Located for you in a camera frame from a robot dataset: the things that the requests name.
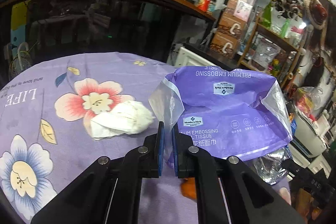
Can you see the purple tissue pack wrapper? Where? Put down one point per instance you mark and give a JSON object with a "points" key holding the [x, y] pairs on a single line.
{"points": [[225, 113]]}

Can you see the orange foam fruit net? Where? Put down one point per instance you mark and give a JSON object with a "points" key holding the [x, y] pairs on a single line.
{"points": [[189, 188]]}

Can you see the purple floral tablecloth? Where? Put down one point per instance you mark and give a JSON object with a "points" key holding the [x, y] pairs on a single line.
{"points": [[78, 113]]}

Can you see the red can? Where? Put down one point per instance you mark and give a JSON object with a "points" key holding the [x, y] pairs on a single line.
{"points": [[205, 1]]}

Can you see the white printer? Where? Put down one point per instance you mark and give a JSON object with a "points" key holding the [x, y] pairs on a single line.
{"points": [[309, 134]]}

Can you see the wooden shelf rack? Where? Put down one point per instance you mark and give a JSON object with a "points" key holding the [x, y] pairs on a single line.
{"points": [[278, 40]]}

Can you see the white electric fan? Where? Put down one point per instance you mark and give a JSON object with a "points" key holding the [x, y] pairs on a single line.
{"points": [[19, 64]]}

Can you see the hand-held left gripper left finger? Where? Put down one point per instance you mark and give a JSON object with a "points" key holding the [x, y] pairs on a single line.
{"points": [[160, 150]]}

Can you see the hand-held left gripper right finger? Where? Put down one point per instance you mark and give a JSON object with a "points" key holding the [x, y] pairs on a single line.
{"points": [[175, 153]]}

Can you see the white crumpled tissue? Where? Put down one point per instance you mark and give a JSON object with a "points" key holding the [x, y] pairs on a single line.
{"points": [[123, 120]]}

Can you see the yellow green bottle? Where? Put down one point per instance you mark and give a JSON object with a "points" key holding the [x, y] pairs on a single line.
{"points": [[275, 67]]}

